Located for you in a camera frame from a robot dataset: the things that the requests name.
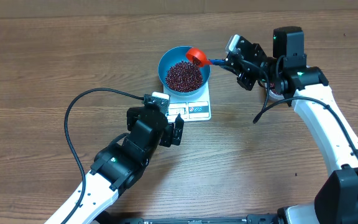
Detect clear plastic container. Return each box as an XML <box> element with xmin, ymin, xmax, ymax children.
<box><xmin>268</xmin><ymin>88</ymin><xmax>284</xmax><ymax>101</ymax></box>

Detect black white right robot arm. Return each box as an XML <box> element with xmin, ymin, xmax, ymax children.
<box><xmin>222</xmin><ymin>26</ymin><xmax>358</xmax><ymax>223</ymax></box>

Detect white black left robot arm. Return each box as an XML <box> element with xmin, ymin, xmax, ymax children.
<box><xmin>47</xmin><ymin>106</ymin><xmax>184</xmax><ymax>223</ymax></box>

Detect blue bowl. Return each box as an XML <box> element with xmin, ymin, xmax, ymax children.
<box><xmin>158</xmin><ymin>46</ymin><xmax>211</xmax><ymax>96</ymax></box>

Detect red scoop with blue handle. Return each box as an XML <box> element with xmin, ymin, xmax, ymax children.
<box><xmin>185</xmin><ymin>47</ymin><xmax>226</xmax><ymax>68</ymax></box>

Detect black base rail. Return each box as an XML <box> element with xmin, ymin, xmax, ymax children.
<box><xmin>94</xmin><ymin>208</ymin><xmax>285</xmax><ymax>224</ymax></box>

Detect red beans in bowl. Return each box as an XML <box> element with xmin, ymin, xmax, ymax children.
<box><xmin>165</xmin><ymin>60</ymin><xmax>203</xmax><ymax>93</ymax></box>

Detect white digital kitchen scale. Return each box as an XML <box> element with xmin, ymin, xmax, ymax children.
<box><xmin>163</xmin><ymin>82</ymin><xmax>211</xmax><ymax>123</ymax></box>

